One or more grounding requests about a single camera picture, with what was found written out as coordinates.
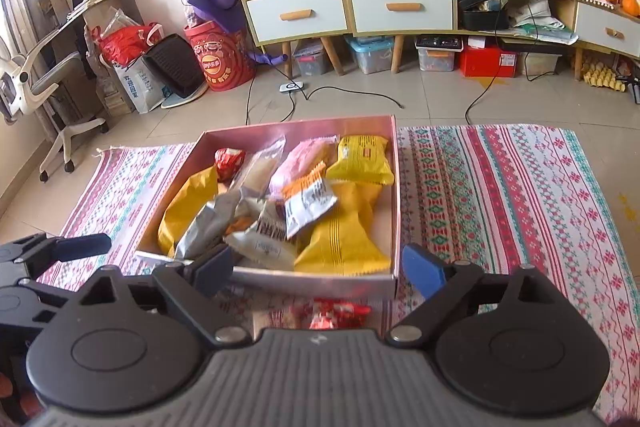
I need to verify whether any yellow egg carton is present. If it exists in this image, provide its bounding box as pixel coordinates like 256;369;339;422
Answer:
582;57;628;92

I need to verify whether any red plastic bag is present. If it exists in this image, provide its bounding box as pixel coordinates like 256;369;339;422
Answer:
97;23;165;68

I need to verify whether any patterned woven mat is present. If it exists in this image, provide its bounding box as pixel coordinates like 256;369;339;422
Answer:
37;124;640;423

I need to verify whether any white printed snack packet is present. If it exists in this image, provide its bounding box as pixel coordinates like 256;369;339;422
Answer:
282;162;338;239

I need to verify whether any white drawer of tall cabinet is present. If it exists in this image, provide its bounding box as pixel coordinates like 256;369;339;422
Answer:
245;0;348;44

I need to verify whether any black topped storage bin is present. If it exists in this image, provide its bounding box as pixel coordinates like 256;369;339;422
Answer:
415;35;463;72

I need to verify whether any white plastic bag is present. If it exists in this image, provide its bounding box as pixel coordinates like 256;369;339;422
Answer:
510;0;578;45

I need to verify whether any mustard yellow snack packet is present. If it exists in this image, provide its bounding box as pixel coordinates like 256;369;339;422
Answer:
157;164;221;258

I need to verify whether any beige white snack packet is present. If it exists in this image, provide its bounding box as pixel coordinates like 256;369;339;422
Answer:
222;227;298;272

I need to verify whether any black floor cable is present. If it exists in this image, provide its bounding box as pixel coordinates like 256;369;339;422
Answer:
245;72;406;125

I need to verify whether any plain yellow snack packet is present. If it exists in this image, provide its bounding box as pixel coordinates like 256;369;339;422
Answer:
294;179;393;278

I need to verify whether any clear rice cracker packet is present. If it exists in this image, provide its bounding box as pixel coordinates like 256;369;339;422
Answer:
227;137;287;202

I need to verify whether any pink translucent snack packet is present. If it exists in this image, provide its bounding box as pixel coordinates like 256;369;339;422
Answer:
270;136;338;198

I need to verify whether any flat red box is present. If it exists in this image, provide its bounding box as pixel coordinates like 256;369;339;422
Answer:
459;43;518;78

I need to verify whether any black plastic basket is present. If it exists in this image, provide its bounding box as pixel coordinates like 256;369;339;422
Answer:
142;33;207;99

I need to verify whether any white office chair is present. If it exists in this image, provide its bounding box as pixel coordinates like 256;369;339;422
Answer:
0;39;108;182

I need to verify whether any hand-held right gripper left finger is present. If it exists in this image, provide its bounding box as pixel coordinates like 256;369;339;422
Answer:
82;246;253;348

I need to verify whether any large red snack packet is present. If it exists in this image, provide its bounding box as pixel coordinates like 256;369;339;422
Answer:
307;299;373;333

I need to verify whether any white drawer of medium cabinet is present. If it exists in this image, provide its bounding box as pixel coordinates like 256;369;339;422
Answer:
348;0;454;32

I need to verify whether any white paper bag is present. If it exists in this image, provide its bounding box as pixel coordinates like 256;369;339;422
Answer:
112;56;168;115

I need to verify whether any medium wooden cabinet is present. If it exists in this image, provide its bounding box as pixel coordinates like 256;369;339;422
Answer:
342;0;459;75

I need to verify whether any pink cardboard box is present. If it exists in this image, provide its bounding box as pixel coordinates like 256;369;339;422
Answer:
134;114;401;300

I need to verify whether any small red snack packet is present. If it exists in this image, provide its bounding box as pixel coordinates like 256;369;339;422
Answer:
215;148;246;182

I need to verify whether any red round bucket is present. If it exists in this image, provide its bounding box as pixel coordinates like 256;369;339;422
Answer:
184;21;256;92

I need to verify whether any blue lidded storage bin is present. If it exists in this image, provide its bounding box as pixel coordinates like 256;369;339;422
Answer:
346;36;396;75

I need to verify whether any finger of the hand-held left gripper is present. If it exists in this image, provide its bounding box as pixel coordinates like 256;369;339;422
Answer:
0;232;112;280
0;279;76;325

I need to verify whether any brown printed snack packet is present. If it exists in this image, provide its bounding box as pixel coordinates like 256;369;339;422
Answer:
257;199;291;240

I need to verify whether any clear storage bin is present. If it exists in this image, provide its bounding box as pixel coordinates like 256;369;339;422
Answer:
291;39;333;78

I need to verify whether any small clear bin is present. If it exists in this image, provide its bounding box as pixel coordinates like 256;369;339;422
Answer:
517;51;560;76

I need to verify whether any silver snack packet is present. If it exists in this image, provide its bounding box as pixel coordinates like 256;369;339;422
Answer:
174;189;243;260

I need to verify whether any white drawer of low cabinet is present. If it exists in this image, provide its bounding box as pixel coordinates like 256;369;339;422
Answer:
575;2;640;58

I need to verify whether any low wooden cabinet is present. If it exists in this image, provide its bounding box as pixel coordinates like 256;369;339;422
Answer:
452;0;640;82

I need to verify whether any black storage case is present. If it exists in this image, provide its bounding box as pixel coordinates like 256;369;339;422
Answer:
457;0;511;32

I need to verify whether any yellow printed snack packet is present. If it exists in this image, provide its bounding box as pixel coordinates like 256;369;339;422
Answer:
325;135;396;186

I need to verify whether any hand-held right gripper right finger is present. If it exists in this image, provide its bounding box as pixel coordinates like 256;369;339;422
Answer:
387;243;566;348

